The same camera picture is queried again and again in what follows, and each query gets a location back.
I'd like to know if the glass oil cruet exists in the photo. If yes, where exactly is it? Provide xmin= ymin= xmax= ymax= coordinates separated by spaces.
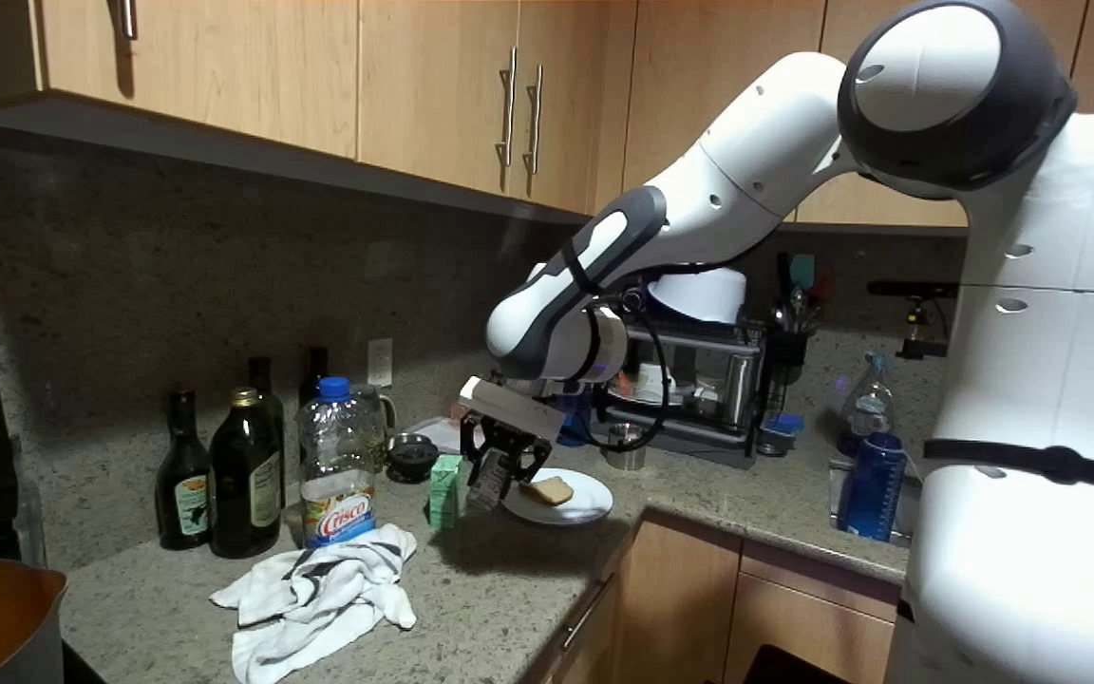
xmin=353 ymin=386 xmax=397 ymax=471

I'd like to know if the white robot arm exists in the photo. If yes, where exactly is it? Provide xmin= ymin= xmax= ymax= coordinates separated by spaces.
xmin=486 ymin=0 xmax=1094 ymax=684

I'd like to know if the small metal cup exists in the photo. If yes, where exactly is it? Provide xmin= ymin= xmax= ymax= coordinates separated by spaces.
xmin=605 ymin=423 xmax=646 ymax=471

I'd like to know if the white bowl upside down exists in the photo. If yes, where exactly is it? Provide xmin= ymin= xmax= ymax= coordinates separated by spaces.
xmin=651 ymin=265 xmax=749 ymax=327

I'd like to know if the white crumpled cloth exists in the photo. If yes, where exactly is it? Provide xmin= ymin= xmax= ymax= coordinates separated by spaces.
xmin=214 ymin=523 xmax=419 ymax=684

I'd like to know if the small spice shaker bottle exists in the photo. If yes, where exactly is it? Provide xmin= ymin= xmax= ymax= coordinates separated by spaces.
xmin=467 ymin=448 xmax=518 ymax=514

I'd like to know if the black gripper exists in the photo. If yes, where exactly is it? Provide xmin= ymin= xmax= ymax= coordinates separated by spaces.
xmin=461 ymin=377 xmax=564 ymax=490

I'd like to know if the slice of brown bread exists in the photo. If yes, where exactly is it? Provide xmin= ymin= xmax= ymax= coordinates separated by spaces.
xmin=529 ymin=475 xmax=573 ymax=504

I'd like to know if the white round plate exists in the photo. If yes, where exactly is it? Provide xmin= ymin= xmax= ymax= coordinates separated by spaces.
xmin=504 ymin=467 xmax=612 ymax=529

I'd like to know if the clear plastic water bottle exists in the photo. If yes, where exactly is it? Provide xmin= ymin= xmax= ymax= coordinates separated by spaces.
xmin=302 ymin=377 xmax=361 ymax=477

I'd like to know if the dark green wine bottle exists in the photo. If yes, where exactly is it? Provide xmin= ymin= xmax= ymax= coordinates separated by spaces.
xmin=156 ymin=390 xmax=210 ymax=550

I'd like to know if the dark olive oil bottle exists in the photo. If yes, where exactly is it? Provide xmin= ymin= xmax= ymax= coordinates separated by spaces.
xmin=210 ymin=386 xmax=281 ymax=558

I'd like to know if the black dish rack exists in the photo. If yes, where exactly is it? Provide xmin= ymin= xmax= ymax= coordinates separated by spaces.
xmin=599 ymin=291 xmax=764 ymax=451

